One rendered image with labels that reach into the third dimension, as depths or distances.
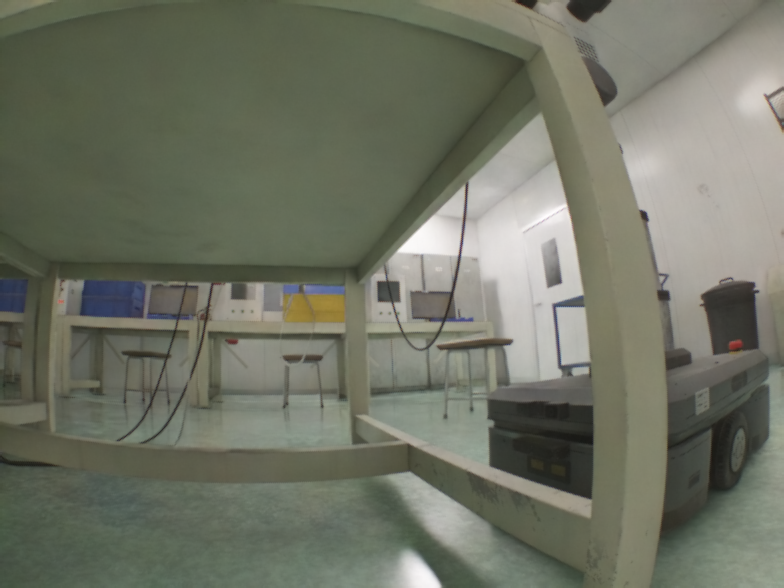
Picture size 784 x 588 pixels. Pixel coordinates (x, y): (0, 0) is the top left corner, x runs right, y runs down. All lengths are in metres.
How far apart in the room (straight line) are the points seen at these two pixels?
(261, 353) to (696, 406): 4.80
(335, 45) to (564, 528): 0.64
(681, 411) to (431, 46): 0.61
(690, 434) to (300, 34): 0.79
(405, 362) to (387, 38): 4.52
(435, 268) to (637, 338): 4.94
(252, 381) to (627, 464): 4.83
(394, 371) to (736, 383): 4.34
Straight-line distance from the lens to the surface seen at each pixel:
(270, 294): 5.07
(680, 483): 0.61
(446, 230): 6.06
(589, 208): 0.35
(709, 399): 0.67
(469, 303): 5.34
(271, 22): 0.50
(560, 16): 1.28
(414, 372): 4.86
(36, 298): 1.75
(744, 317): 2.91
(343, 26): 0.49
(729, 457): 0.81
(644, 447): 0.35
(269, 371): 4.97
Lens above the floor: 0.32
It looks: 12 degrees up
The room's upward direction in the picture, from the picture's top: 3 degrees counter-clockwise
